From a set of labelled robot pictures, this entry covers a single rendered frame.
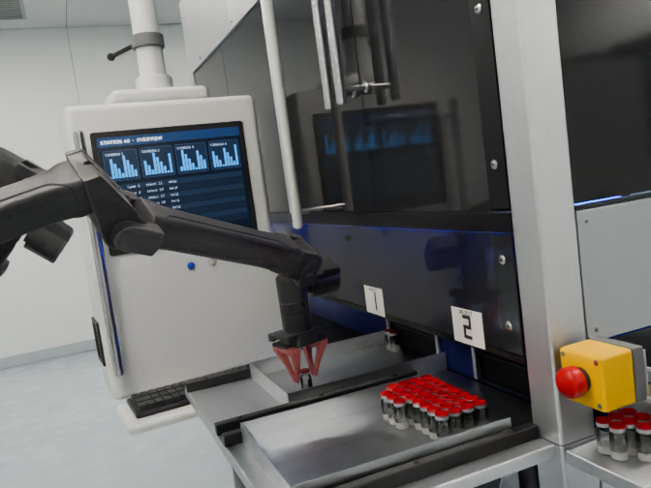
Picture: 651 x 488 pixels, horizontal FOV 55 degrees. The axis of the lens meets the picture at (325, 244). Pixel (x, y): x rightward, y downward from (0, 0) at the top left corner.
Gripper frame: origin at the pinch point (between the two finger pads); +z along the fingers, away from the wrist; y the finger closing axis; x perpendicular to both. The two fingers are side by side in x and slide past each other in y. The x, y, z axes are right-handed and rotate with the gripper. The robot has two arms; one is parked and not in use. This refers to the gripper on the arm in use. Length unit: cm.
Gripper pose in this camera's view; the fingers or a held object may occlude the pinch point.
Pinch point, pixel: (304, 375)
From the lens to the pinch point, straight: 124.5
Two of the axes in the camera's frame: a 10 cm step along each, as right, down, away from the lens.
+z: 1.4, 9.8, 1.1
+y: 7.7, -1.8, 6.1
